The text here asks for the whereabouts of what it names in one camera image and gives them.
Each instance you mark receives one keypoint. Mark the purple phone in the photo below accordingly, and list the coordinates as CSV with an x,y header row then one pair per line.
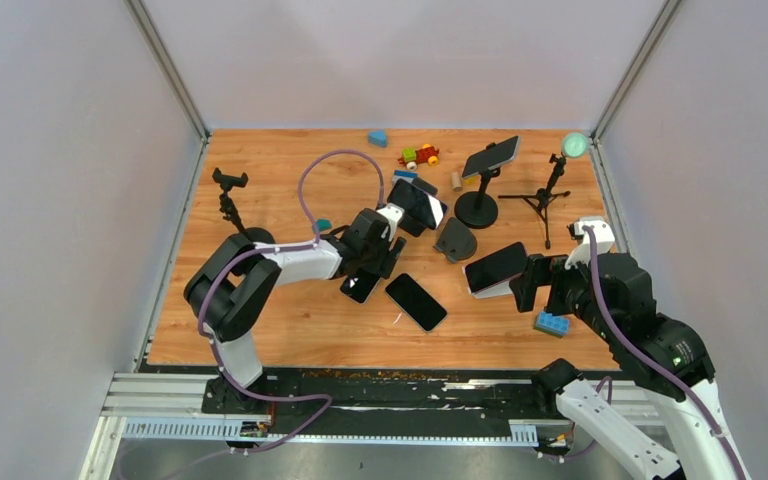
x,y
417,204

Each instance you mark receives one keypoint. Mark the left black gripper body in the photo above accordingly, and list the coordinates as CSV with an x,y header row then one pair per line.
x,y
377,259

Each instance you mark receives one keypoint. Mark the black folding phone stand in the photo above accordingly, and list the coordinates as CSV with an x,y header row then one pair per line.
x,y
417,212

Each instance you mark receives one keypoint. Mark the yellow small block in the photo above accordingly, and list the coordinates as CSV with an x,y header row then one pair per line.
x,y
469,181

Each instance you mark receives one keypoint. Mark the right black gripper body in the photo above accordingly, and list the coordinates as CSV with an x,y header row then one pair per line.
x,y
566,292

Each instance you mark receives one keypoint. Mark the teal smartphone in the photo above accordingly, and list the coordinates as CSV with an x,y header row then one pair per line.
x,y
416,302

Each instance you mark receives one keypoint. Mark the blue triangular block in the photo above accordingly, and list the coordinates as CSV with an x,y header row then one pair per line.
x,y
378,138

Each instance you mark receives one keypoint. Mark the blue white block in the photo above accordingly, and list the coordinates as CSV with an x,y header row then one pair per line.
x,y
408,176

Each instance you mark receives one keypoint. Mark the teal small block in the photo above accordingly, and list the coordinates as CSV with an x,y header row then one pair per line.
x,y
323,225

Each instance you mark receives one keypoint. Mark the wooden cylinder block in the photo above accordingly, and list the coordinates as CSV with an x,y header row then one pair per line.
x,y
456,182

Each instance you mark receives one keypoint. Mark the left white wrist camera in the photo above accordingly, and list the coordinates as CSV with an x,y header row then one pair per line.
x,y
393,214

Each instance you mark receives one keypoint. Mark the white phone stand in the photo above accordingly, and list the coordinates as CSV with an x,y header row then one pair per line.
x,y
500,289

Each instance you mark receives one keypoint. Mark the black round-base clamp stand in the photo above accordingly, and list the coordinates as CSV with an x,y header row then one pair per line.
x,y
229,210

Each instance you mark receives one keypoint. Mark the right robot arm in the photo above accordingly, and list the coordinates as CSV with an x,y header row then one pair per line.
x,y
665,357

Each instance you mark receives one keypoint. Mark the green ball on tripod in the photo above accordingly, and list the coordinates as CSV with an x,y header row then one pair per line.
x,y
575,145

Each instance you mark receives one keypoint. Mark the phone on tall stand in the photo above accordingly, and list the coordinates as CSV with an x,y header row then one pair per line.
x,y
492,157

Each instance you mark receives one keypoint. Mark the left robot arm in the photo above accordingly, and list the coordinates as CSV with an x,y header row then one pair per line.
x,y
229,292

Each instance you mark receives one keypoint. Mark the blue lego brick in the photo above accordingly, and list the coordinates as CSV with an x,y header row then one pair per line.
x,y
550,324

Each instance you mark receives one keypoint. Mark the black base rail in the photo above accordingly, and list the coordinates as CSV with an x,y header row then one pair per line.
x,y
337,405

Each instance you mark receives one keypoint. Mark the tall black round-base stand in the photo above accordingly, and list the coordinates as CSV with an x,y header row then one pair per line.
x,y
476,209

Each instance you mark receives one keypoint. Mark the black mini tripod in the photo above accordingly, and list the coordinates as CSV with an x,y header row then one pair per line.
x,y
545,196

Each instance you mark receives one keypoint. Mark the grey round phone stand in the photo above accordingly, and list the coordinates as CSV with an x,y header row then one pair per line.
x,y
456,242

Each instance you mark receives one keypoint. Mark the pink phone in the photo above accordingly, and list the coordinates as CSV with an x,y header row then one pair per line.
x,y
495,269

